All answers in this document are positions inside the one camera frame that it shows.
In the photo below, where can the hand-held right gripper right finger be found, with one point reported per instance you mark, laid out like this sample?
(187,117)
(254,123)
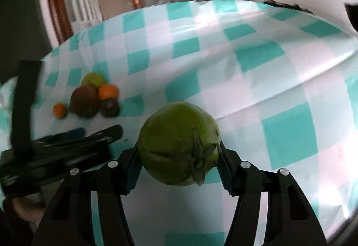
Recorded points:
(224,171)

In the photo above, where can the dark round fruit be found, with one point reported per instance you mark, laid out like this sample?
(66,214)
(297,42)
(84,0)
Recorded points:
(110,108)

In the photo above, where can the dark cabinet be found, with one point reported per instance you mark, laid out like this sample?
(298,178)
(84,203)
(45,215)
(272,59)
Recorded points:
(19,24)

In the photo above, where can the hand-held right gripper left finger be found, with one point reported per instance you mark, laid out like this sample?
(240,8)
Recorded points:
(132,176)

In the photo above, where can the green apple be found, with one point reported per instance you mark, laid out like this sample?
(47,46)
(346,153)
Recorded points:
(93,79)

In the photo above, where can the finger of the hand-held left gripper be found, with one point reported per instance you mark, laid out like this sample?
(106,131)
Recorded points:
(106,134)
(65,135)

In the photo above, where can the teal checkered tablecloth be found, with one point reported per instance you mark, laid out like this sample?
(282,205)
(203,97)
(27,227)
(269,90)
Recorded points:
(195,52)

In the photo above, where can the brown round fruit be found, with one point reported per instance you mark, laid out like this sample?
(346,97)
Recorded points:
(84,103)

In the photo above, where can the small orange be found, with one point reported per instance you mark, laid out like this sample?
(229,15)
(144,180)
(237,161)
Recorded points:
(59,110)

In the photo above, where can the green tomato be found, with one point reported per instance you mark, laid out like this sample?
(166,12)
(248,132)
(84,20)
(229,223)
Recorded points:
(176,142)

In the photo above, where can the person's left hand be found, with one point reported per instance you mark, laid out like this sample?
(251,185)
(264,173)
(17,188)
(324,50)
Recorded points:
(26,208)

